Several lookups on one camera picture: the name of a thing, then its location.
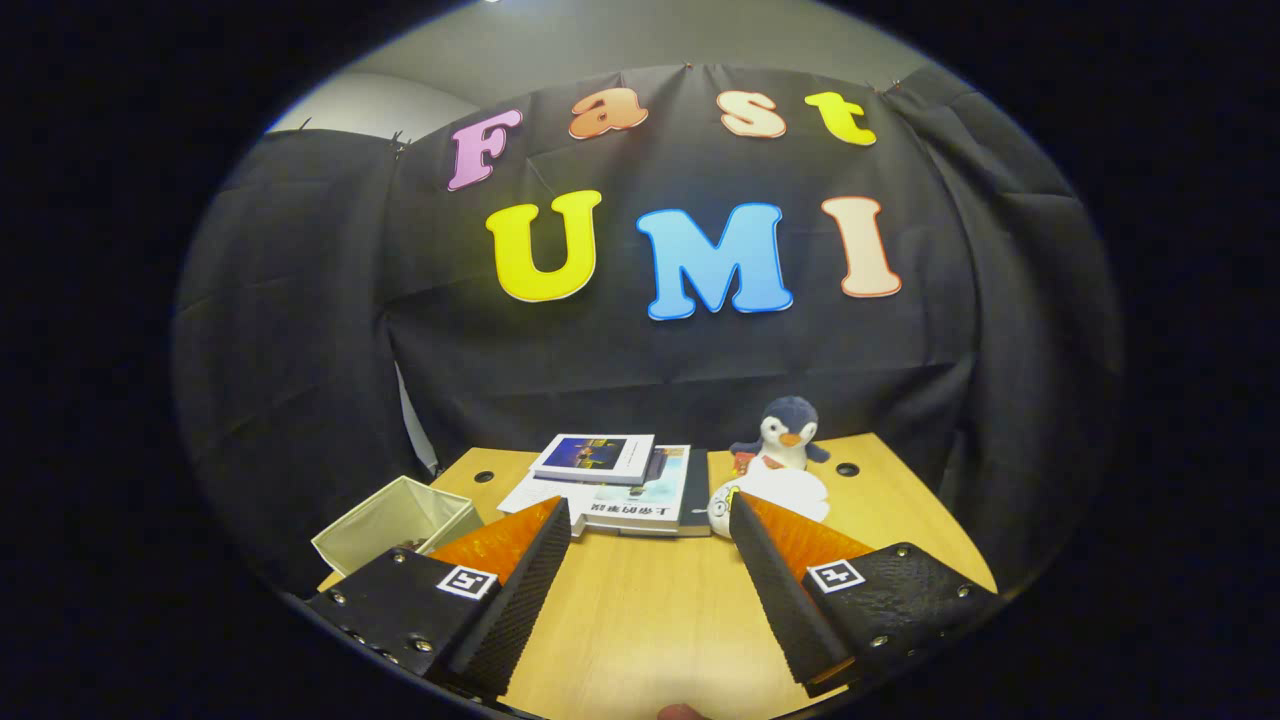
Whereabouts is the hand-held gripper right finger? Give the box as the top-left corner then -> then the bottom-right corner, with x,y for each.
728,492 -> 1004,699

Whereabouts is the white cover book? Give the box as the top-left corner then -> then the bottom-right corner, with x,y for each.
497,470 -> 601,539

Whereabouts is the small dark blue cover book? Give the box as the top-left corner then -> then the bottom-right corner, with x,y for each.
529,433 -> 657,487

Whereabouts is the black cover book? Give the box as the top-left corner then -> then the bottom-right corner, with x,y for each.
680,448 -> 713,539

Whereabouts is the white seal plush toy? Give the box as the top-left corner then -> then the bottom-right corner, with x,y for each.
707,465 -> 831,539

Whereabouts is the penguin plush toy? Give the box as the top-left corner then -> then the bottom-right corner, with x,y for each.
728,396 -> 831,473

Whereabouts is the green fabric storage box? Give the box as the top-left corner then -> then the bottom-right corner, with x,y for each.
311,475 -> 487,579

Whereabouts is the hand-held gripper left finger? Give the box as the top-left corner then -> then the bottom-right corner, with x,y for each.
305,495 -> 573,699

